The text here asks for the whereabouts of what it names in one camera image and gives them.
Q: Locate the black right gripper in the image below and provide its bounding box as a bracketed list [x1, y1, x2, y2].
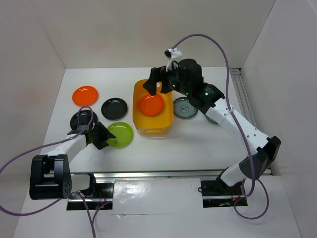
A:
[142, 61, 191, 96]

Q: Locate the green plate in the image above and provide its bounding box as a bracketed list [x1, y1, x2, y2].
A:
[107, 122, 134, 148]

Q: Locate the orange plate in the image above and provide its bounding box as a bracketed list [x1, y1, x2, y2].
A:
[138, 94, 164, 117]
[72, 85, 99, 107]

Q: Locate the blue patterned plate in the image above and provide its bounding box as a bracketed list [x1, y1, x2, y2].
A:
[205, 115, 219, 125]
[173, 97, 198, 119]

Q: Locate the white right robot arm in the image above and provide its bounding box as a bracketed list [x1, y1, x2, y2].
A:
[143, 59, 281, 194]

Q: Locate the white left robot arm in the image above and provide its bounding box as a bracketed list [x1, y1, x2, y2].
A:
[29, 122, 116, 200]

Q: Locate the black plate near bin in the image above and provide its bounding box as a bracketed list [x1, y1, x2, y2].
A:
[101, 98, 128, 120]

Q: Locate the yellow plastic bin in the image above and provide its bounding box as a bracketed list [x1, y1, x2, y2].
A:
[132, 79, 174, 136]

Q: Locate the black plate far left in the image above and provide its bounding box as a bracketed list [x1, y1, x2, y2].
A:
[70, 110, 91, 130]

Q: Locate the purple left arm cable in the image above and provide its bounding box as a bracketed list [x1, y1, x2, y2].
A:
[0, 106, 105, 238]

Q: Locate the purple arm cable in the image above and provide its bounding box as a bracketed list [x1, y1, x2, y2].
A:
[0, 106, 105, 238]
[170, 33, 270, 220]

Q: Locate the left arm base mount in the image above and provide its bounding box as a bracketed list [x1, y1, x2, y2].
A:
[66, 173, 114, 211]

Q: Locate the aluminium rail right side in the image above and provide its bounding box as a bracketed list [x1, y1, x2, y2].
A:
[229, 68, 258, 132]

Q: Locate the aluminium rail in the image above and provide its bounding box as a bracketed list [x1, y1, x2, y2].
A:
[72, 170, 222, 179]
[229, 68, 258, 132]

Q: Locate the aluminium rail front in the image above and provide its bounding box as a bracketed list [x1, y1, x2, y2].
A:
[72, 170, 222, 179]

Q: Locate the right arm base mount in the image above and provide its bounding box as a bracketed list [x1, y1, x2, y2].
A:
[197, 178, 248, 208]

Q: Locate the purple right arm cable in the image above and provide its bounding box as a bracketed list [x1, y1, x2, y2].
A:
[170, 33, 270, 220]

